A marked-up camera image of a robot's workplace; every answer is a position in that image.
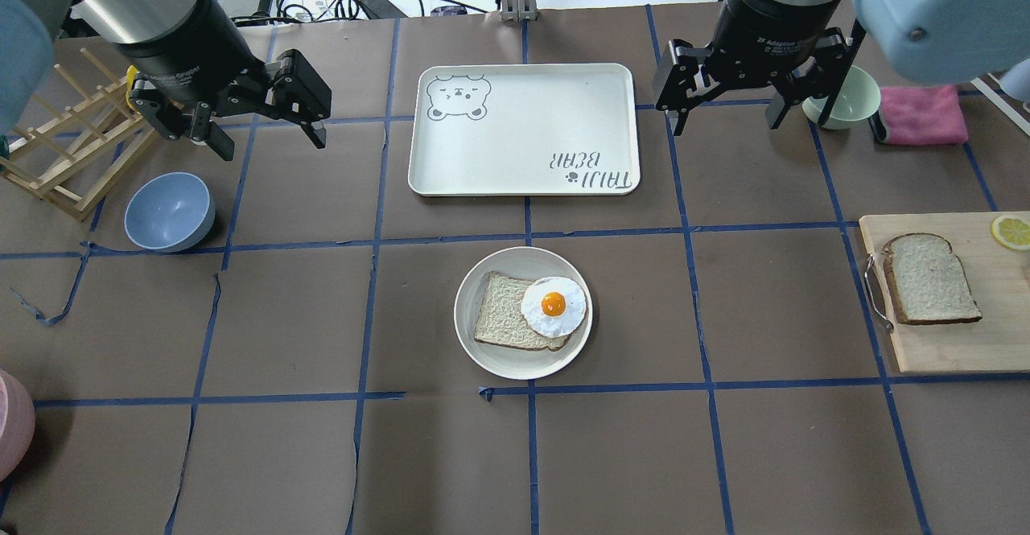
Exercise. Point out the bread slice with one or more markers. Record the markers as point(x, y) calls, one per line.
point(500, 321)
point(927, 282)

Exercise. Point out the cream round plate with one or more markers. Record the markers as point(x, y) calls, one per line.
point(528, 264)

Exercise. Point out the bread slice on plate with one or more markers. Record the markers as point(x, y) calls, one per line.
point(500, 321)

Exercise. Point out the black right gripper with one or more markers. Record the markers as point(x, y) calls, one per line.
point(764, 26)

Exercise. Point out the green bowl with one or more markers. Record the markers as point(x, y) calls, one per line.
point(857, 100)

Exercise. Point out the fried egg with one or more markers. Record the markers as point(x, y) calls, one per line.
point(554, 306)

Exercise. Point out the pink bowl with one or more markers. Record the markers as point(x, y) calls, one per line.
point(17, 423)

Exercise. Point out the lemon slice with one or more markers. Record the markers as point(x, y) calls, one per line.
point(1011, 231)

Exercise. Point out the wooden cutting board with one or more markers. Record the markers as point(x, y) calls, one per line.
point(998, 279)

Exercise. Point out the wooden dish rack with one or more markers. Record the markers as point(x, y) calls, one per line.
point(77, 157)

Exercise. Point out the blue bowl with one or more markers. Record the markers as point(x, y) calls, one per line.
point(172, 212)

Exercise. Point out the pink cloth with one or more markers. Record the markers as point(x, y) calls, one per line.
point(919, 116)

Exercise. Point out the cream bear serving tray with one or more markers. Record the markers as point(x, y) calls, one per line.
point(525, 130)

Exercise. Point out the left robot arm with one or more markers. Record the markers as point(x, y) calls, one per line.
point(30, 28)

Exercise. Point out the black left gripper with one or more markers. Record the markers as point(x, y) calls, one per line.
point(187, 56)

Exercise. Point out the white rack with cups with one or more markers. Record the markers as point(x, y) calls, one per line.
point(1009, 92)

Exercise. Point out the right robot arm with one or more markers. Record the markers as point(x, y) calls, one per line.
point(936, 42)

